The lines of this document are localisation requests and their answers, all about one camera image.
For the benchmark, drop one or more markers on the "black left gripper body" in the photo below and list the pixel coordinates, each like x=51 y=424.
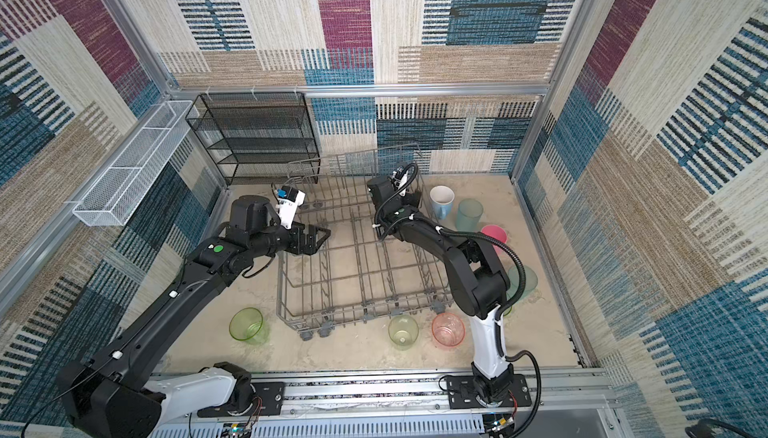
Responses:
x=295 y=245

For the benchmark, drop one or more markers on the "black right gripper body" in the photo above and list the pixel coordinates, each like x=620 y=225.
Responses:
x=410 y=199

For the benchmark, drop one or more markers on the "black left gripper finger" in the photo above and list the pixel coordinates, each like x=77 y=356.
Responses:
x=318 y=243
x=318 y=232

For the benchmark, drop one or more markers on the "light blue mug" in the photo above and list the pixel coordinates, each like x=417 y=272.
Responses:
x=442 y=199

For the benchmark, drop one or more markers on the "green translucent cup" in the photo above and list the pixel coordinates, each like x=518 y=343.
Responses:
x=249 y=326

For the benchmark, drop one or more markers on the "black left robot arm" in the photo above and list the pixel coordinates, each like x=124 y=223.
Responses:
x=113 y=395

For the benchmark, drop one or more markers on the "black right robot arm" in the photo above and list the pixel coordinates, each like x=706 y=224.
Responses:
x=477 y=279

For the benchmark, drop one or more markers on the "teal translucent cup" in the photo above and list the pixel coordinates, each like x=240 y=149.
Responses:
x=468 y=216

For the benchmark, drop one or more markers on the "magenta pink cup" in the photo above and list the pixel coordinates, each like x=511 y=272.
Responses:
x=495 y=232

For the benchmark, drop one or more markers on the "black mesh shelf unit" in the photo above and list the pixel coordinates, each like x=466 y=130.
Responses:
x=252 y=138

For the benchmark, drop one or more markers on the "yellow-green translucent cup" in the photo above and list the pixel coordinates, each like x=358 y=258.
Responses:
x=403 y=332

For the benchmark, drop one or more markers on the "pink translucent cup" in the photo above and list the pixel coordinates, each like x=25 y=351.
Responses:
x=448 y=330

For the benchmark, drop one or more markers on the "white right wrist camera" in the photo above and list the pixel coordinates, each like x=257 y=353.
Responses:
x=400 y=177

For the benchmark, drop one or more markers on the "grey wire dish rack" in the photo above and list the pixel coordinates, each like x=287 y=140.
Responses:
x=353 y=277

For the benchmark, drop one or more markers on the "teal cup near right wall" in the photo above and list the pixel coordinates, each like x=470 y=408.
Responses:
x=530 y=285

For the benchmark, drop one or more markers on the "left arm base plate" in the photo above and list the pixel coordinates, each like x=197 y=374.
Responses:
x=266 y=400

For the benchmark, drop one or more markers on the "white wire wall basket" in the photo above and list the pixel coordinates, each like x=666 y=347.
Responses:
x=114 y=197

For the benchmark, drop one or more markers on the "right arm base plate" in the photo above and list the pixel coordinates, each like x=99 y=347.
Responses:
x=462 y=393

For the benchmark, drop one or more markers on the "aluminium front rail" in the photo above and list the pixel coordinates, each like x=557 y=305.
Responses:
x=408 y=403

